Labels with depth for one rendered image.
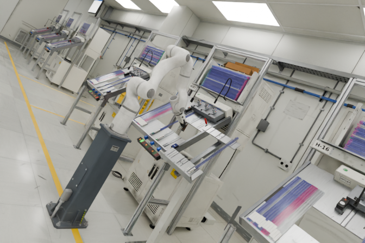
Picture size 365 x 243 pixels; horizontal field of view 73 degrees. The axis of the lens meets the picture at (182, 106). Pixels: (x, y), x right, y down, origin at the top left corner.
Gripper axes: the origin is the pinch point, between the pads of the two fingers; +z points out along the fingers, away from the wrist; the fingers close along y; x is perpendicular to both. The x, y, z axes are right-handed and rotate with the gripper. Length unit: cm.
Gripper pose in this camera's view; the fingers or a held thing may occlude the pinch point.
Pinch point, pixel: (183, 125)
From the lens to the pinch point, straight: 224.7
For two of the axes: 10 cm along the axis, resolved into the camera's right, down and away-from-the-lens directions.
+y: -5.9, -3.4, 7.3
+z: 2.6, 7.8, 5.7
